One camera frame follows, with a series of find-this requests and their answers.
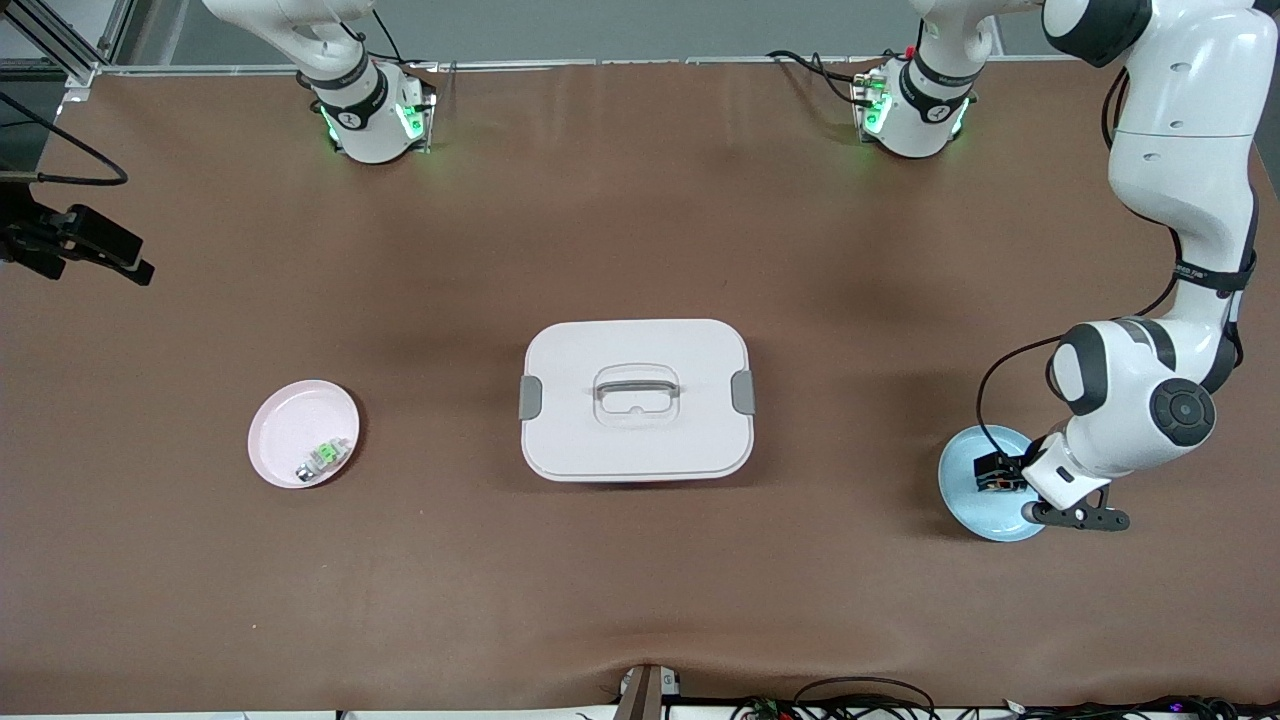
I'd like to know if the light blue round plate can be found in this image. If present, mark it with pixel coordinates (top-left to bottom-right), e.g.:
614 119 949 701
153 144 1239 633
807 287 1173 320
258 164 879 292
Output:
937 424 1051 544

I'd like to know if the aluminium camera mast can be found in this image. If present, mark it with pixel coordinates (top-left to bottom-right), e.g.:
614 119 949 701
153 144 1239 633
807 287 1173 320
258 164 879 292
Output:
614 663 683 720

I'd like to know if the pink round plate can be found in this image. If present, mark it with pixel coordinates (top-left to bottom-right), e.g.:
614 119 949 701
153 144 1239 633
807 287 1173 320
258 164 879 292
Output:
247 379 361 490

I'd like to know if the pink storage box white lid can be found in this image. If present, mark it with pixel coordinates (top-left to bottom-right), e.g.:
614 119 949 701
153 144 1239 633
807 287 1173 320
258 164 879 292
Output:
518 318 757 484

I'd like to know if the brown table mat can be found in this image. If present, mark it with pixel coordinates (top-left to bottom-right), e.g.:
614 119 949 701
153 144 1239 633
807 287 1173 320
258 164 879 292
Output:
0 55 1280 716

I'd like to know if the black cable loop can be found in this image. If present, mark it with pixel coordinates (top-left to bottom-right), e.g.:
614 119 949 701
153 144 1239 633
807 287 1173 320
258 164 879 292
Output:
793 677 938 720

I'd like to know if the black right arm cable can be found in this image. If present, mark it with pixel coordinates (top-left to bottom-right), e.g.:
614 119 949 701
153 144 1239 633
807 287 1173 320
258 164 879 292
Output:
0 92 129 187

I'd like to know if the black base cable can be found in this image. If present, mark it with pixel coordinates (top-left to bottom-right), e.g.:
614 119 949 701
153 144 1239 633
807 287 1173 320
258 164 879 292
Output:
768 50 881 106
345 0 441 71

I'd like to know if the aluminium frame profile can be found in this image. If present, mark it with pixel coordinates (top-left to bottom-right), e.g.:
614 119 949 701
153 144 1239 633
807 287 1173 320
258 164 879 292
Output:
0 0 136 101

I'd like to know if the white green push-button switch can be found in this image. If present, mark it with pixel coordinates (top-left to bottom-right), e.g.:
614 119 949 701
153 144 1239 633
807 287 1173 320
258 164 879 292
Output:
294 437 352 485

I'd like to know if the tangled cable bundle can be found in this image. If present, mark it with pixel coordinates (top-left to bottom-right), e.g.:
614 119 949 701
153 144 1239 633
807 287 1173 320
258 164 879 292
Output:
730 695 1280 720

